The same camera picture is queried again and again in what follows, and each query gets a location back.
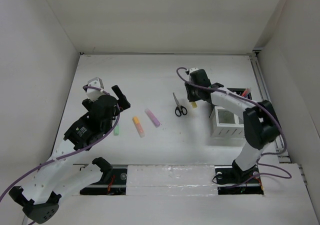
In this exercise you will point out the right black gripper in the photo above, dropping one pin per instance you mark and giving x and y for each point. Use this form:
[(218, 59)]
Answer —
[(191, 97)]

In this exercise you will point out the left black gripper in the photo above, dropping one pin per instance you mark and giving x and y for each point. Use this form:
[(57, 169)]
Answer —
[(123, 104)]

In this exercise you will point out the orange highlighter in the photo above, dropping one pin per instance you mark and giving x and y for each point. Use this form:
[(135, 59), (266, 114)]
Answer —
[(138, 126)]

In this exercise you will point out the yellow highlighter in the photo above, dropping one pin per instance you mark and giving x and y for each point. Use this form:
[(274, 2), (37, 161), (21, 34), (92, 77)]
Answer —
[(194, 104)]

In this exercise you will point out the orange pen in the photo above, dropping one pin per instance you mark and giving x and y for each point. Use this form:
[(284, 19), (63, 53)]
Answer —
[(246, 92)]

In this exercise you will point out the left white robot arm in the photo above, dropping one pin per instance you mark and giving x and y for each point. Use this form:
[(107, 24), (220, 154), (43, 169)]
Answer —
[(41, 198)]

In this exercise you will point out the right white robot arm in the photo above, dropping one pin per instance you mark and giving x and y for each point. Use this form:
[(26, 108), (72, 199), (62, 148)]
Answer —
[(261, 125)]

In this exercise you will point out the green highlighter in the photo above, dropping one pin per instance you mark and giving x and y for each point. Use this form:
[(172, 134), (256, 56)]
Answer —
[(116, 130)]

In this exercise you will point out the purple highlighter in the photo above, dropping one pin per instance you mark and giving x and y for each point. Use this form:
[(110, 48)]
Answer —
[(152, 117)]

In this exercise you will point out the black organizer box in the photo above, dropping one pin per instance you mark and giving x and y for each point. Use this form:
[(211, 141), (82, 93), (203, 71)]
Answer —
[(240, 92)]

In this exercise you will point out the white organizer box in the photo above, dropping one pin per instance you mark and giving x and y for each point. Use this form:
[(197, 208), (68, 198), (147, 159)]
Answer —
[(225, 124)]

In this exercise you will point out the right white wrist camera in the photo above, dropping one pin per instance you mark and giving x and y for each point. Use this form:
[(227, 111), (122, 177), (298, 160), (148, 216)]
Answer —
[(191, 70)]

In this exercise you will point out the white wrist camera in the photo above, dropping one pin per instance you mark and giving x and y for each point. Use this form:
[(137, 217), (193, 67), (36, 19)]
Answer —
[(191, 70), (94, 88)]

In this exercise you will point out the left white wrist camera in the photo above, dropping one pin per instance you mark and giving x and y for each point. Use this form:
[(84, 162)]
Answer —
[(94, 88)]

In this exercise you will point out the black handled scissors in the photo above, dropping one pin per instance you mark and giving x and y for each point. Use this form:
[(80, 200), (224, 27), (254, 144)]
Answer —
[(179, 110)]

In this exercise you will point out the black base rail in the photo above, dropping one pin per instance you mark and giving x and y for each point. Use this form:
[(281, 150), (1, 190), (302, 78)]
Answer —
[(170, 180)]

